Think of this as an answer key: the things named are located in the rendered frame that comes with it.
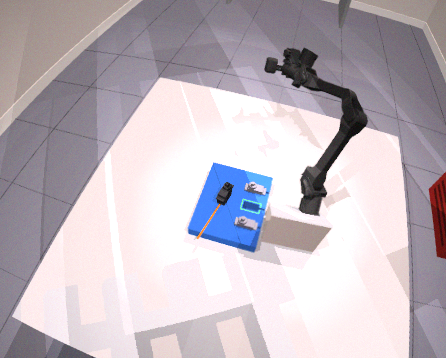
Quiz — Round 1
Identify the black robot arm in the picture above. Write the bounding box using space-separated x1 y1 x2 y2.
283 47 368 217

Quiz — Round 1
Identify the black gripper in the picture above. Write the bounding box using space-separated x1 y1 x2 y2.
264 57 301 79

